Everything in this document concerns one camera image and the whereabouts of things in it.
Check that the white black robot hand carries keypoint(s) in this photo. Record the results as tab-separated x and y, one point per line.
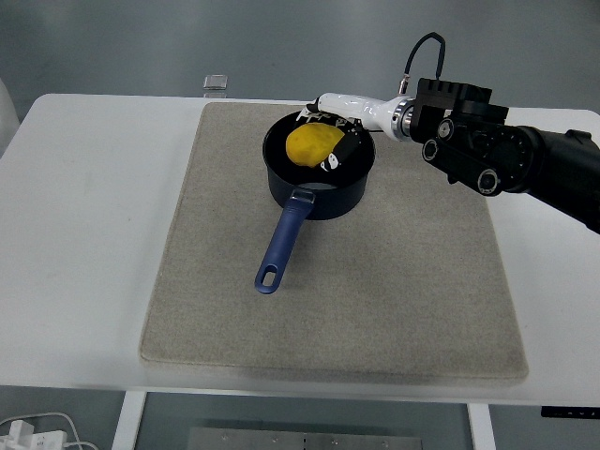
356	107

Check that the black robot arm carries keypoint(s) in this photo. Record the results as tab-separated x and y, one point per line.
506	150

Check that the beige fabric mat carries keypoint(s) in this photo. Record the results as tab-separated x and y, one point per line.
328	319

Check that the white table leg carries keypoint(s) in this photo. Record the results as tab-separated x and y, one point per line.
482	429
127	422

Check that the black table control panel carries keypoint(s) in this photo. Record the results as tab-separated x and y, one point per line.
565	411

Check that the white power strip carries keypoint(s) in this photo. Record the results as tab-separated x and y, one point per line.
33	439

